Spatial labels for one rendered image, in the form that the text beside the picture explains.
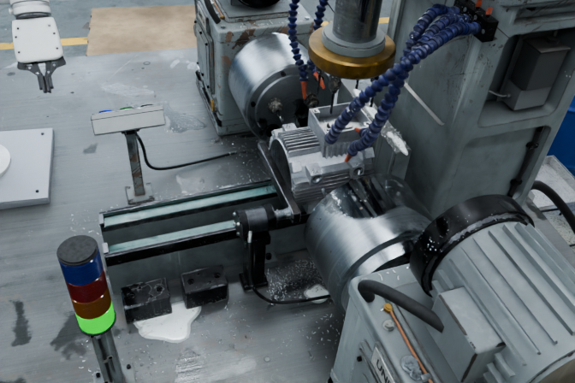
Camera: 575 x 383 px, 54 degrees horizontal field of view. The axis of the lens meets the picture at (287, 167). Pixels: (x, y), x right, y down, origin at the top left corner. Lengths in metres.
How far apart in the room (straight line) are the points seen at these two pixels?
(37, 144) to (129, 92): 0.38
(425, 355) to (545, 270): 0.22
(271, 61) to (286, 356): 0.71
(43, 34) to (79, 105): 0.56
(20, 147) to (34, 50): 0.43
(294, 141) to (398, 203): 0.31
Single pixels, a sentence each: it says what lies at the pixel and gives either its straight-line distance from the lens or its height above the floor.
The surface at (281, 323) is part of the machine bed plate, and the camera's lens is 1.31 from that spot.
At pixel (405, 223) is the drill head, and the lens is 1.03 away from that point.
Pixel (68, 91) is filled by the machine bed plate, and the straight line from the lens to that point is 2.05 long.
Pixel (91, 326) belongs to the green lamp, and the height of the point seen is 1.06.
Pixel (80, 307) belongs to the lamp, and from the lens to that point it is 0.99.
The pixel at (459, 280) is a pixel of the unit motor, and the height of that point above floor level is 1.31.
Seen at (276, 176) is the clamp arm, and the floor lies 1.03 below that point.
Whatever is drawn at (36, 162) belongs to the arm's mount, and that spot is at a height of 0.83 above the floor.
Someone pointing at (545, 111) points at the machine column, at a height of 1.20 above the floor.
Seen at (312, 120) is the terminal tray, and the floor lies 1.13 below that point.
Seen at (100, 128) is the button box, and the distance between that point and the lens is 1.41.
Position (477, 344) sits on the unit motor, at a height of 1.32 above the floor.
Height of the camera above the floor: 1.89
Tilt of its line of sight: 41 degrees down
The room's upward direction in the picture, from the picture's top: 4 degrees clockwise
